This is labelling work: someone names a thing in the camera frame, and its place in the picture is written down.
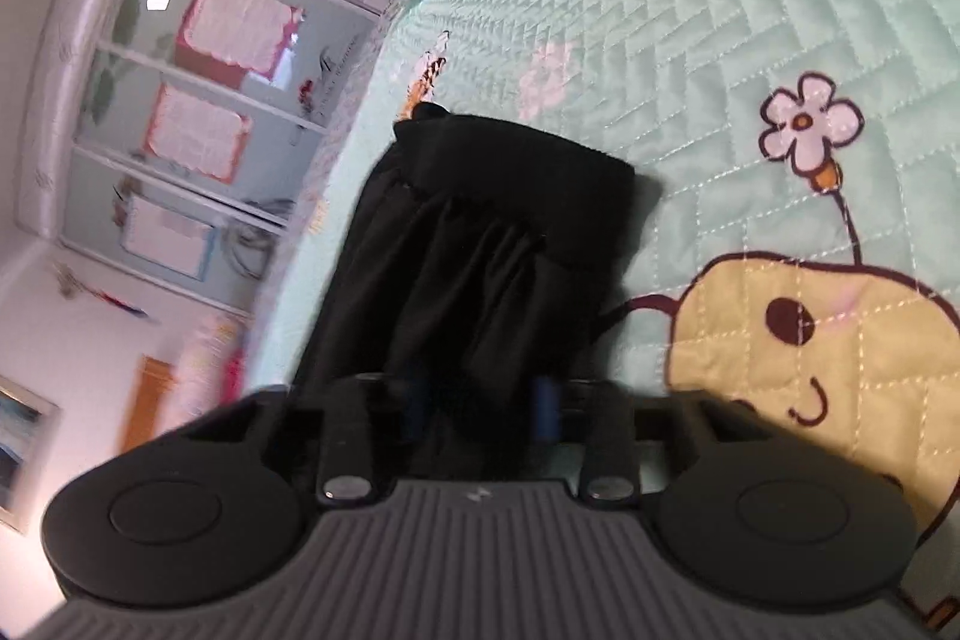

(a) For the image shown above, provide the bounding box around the black garment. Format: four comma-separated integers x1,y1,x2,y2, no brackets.
295,103,661,479

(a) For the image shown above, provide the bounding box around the floral rolled duvet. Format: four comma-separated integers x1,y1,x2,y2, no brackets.
164,314,245,425

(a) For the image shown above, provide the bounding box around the wooden headboard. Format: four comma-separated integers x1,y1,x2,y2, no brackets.
117,356,176,453

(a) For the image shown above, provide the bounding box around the mint bee quilt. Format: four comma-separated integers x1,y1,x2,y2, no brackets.
244,0,958,638

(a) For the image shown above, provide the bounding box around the sliding door wardrobe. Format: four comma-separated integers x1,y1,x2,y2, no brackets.
14,0,382,314

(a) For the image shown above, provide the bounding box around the grey coiled hose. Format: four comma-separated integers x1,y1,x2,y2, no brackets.
224,196,298,281

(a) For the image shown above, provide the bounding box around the framed wall picture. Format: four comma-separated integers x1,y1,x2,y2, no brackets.
0,377,60,534

